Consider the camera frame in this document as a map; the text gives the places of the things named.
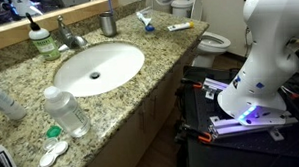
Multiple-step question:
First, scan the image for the blue and clear toothbrush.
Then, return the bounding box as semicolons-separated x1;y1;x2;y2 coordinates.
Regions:
107;0;115;16

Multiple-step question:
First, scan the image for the chrome faucet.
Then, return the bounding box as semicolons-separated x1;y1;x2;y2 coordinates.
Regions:
56;24;89;53
56;14;70;39

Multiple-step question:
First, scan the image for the stainless steel cup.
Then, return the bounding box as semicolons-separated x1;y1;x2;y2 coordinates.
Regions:
98;11;118;38

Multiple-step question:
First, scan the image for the beige vanity cabinet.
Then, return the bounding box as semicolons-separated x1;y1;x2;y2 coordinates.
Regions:
74;22;215;167

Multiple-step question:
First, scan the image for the orange clamp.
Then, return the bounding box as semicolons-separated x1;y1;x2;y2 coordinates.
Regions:
196;130;215;145
180;77;204;90

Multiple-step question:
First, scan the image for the white oval sink basin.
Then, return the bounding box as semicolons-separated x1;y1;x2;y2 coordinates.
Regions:
51;41;147;99

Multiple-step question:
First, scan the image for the small blue floss container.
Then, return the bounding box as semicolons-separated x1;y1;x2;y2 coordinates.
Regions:
144;24;156;33

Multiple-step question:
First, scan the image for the yellow sponge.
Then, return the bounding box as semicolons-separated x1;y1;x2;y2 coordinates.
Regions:
166;21;196;33

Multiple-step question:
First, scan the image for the grey toothpaste tube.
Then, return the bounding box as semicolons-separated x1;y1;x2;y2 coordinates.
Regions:
135;10;152;27

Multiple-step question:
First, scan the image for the white toilet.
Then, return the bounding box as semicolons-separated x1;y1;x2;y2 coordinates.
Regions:
168;0;233;70

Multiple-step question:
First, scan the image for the clear plastic bottle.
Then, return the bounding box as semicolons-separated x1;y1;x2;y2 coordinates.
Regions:
43;84;92;139

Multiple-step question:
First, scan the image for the black robot table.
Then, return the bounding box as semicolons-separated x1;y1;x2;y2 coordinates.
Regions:
173;61;299;167

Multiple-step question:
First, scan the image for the green screw cap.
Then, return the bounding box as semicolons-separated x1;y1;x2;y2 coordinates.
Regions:
45;125;63;139

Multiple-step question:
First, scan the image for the green soap pump bottle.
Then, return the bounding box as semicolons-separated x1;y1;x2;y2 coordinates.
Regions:
25;11;62;62

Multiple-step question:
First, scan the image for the wooden framed mirror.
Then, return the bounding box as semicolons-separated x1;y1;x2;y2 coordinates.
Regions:
0;0;121;53

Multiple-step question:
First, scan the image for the clear round cap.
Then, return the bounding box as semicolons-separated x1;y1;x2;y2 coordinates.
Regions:
42;136;60;151

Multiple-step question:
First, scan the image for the white contact lens case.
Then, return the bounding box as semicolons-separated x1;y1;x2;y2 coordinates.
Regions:
38;139;70;167

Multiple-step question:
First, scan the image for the white and blue lotion tube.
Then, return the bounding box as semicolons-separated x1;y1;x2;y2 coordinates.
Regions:
0;79;29;122

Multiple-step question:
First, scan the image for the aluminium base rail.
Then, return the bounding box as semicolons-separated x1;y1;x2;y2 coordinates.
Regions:
201;73;299;142

